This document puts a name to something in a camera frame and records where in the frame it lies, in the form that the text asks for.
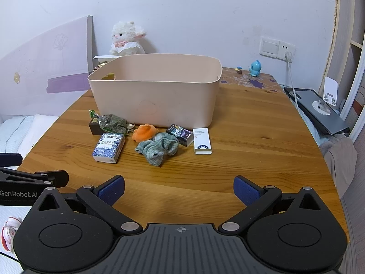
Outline blue white tissue pack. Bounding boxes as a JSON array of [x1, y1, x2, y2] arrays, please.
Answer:
[[92, 133, 126, 164]]

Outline green leaf packet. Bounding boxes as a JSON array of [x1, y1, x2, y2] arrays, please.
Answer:
[[89, 110, 135, 135]]

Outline orange cloth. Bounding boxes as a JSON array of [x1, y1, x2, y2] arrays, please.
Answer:
[[132, 124, 158, 143]]

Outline green checked cloth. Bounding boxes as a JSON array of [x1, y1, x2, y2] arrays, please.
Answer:
[[135, 132, 179, 166]]

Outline white rectangular box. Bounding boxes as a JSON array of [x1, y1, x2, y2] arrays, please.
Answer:
[[193, 128, 212, 155]]

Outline cartoon printed small box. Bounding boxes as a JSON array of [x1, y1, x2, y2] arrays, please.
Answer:
[[167, 124, 194, 147]]

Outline white bed pillow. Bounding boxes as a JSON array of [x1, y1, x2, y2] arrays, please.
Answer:
[[0, 114, 59, 159]]

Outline pink white shoe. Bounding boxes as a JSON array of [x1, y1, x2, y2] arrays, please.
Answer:
[[1, 216, 22, 253]]

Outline grey brown clothing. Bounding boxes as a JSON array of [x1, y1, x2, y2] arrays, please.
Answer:
[[319, 134, 357, 199]]

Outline gold tissue package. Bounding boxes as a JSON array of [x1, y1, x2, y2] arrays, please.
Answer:
[[93, 55, 119, 71]]

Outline grey laptop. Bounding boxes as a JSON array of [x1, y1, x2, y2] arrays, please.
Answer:
[[284, 87, 350, 136]]

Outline beige plastic storage bin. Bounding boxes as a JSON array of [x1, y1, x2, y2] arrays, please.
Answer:
[[88, 53, 223, 129]]

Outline white phone stand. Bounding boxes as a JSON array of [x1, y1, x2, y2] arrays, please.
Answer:
[[312, 77, 338, 116]]

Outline white plush lamb toy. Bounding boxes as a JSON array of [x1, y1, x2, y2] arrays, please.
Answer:
[[109, 21, 146, 56]]

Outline blue bird figurine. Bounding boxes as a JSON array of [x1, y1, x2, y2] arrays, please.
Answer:
[[249, 60, 262, 77]]

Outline small mushroom figurine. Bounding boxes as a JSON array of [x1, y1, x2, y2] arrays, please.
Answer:
[[235, 66, 242, 74]]

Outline white wardrobe shelf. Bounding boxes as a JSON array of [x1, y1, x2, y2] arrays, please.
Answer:
[[319, 0, 364, 141]]

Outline white charger cable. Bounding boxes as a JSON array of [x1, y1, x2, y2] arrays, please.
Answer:
[[284, 51, 303, 121]]

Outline white wall switch socket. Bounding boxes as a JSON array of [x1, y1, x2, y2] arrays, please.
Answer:
[[259, 37, 296, 63]]

